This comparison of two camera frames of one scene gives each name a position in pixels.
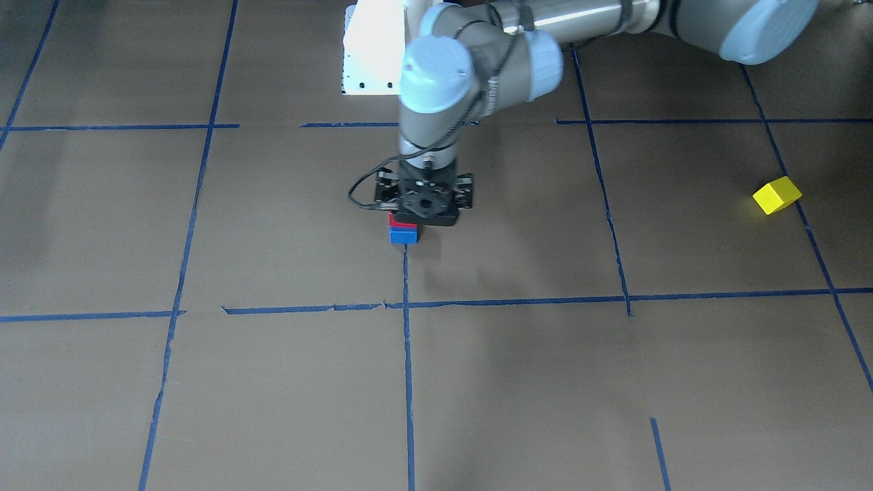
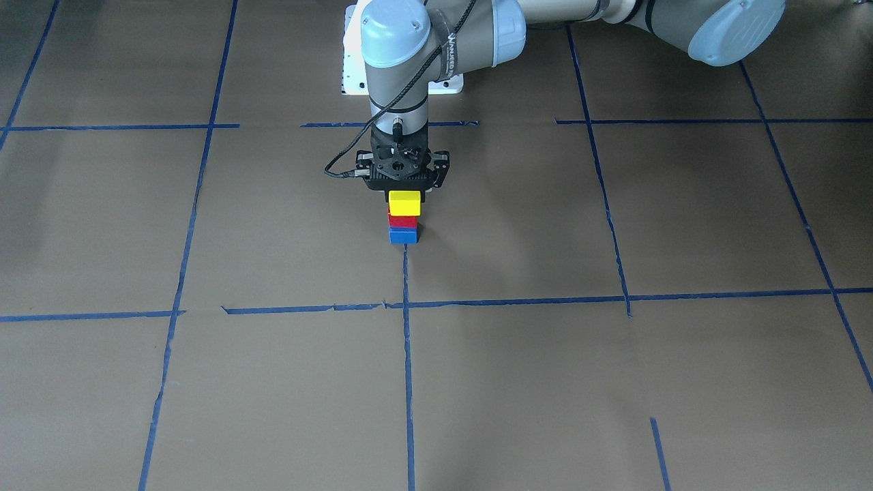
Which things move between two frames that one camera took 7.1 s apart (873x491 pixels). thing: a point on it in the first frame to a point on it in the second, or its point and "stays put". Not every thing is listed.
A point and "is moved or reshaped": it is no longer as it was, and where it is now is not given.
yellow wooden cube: x=777 y=195 is moved or reshaped
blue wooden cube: x=404 y=235 stays put
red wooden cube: x=393 y=224 stays put
